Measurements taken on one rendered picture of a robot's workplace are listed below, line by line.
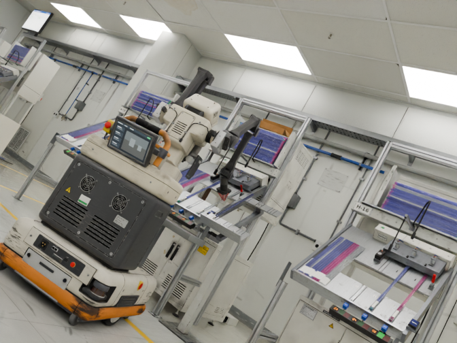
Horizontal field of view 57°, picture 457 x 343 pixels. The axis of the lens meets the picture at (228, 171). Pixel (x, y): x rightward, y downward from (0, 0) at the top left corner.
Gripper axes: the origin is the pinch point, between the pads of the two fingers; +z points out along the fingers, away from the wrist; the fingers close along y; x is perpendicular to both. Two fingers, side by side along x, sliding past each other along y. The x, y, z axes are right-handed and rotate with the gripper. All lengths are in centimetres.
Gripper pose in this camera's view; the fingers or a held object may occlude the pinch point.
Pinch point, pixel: (223, 199)
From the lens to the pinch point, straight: 325.6
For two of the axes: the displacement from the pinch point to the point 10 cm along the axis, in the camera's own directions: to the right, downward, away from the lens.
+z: -0.1, 8.9, 4.6
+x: -6.9, 3.3, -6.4
